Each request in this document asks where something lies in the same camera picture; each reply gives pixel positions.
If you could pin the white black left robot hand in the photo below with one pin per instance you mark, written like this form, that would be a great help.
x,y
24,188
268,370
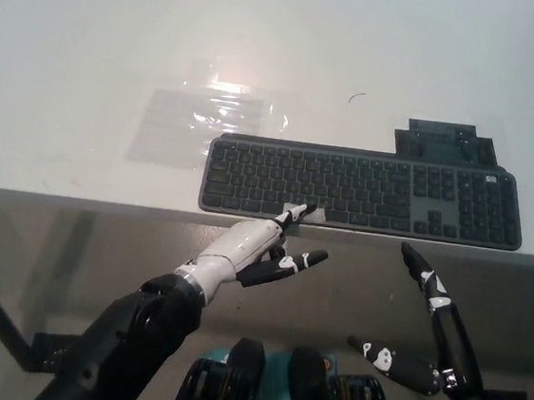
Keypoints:
x,y
238,249

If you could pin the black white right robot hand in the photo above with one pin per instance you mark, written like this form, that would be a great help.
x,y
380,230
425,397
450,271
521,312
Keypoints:
x,y
459,344

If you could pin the clear plastic keyboard cover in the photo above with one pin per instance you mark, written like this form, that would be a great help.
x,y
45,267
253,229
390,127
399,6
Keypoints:
x,y
169,127

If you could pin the clear glossy plastic film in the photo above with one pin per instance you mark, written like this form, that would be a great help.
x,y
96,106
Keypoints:
x,y
245,88

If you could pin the thin black curved strand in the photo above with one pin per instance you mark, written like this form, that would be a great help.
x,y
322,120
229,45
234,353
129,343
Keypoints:
x,y
357,95

